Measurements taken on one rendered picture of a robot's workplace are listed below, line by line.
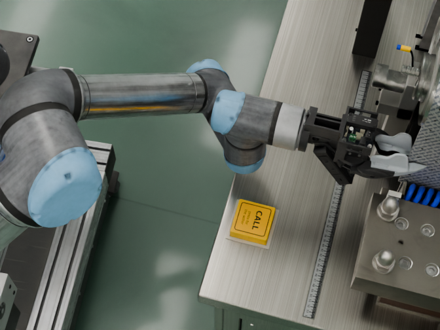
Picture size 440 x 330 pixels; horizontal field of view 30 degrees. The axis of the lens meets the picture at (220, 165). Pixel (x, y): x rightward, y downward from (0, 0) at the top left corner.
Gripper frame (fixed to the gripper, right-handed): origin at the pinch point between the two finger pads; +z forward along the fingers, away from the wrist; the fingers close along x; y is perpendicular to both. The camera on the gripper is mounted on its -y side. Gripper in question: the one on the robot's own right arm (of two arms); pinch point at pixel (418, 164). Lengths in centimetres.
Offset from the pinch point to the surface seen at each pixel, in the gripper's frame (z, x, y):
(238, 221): -27.8, -11.2, -16.5
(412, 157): -1.4, -0.2, 2.3
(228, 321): -25.5, -25.9, -29.7
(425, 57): -4.3, 7.0, 19.6
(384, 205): -3.8, -7.7, -2.5
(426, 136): -0.7, -0.3, 9.6
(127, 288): -62, -1, -109
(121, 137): -80, 47, -109
